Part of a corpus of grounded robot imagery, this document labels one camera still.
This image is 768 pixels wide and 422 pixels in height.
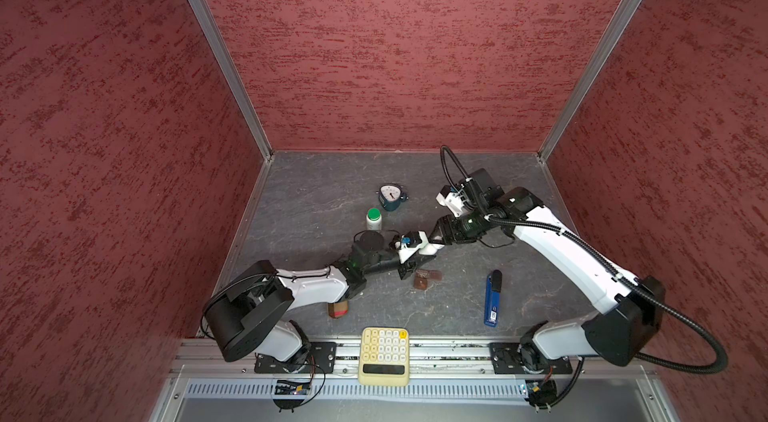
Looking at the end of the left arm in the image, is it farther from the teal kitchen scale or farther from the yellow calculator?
the teal kitchen scale

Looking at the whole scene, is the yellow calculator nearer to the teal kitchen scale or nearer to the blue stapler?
the blue stapler

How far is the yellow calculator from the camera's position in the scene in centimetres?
72
